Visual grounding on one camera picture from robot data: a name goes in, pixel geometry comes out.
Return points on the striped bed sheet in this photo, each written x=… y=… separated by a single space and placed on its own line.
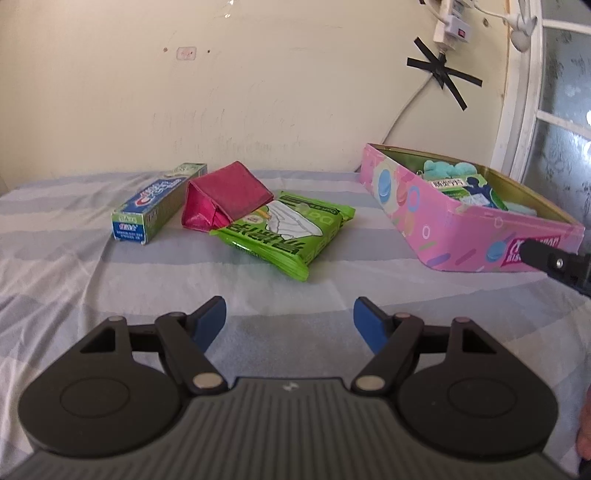
x=92 y=286

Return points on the teal plush toy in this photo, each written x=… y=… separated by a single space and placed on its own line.
x=445 y=168

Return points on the white window frame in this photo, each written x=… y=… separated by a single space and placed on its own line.
x=521 y=115

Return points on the teal and green items in box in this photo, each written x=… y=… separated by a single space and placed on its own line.
x=480 y=198

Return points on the magenta fabric pouch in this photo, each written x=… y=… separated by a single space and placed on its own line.
x=231 y=189

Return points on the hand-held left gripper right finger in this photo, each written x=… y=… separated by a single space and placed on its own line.
x=369 y=323

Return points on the white plastic wall fixture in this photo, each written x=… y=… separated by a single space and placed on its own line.
x=521 y=25

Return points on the blue toothpaste box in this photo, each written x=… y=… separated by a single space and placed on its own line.
x=157 y=203

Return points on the black tape cross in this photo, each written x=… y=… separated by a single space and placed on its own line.
x=438 y=69

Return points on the white power strip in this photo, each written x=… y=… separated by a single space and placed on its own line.
x=450 y=25

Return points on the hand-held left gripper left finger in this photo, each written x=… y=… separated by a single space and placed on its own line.
x=210 y=321

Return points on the pink tin box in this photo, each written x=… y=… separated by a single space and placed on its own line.
x=438 y=230

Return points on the green wet wipes packet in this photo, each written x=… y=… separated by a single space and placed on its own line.
x=258 y=240

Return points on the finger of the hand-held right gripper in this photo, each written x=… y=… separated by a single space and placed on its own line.
x=554 y=263

